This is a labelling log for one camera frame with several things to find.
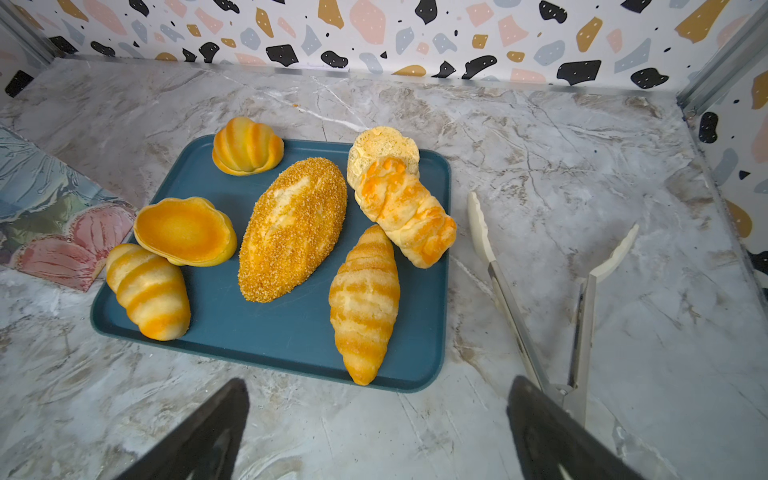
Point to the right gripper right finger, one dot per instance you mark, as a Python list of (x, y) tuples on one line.
[(551, 445)]

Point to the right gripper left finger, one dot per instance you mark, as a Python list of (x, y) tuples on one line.
[(205, 445)]

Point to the white metal tongs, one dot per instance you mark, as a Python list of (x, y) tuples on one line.
[(545, 282)]

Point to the golden shell bread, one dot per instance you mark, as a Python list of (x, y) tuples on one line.
[(187, 232)]

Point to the floral paper gift bag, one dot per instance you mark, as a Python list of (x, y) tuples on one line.
[(56, 223)]

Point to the striped round bun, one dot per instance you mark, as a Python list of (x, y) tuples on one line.
[(244, 147)]

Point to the twisted cheese bread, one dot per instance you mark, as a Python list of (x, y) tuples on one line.
[(409, 214)]

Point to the striped croissant roll left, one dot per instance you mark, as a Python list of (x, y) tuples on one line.
[(151, 290)]

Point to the striped croissant roll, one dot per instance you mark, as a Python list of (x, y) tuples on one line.
[(151, 290), (364, 302)]

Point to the teal plastic tray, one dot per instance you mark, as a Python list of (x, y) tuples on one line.
[(293, 333)]

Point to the striped croissant roll right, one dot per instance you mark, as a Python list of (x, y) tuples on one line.
[(364, 302)]

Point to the large seeded oval loaf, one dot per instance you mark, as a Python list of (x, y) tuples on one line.
[(294, 226)]

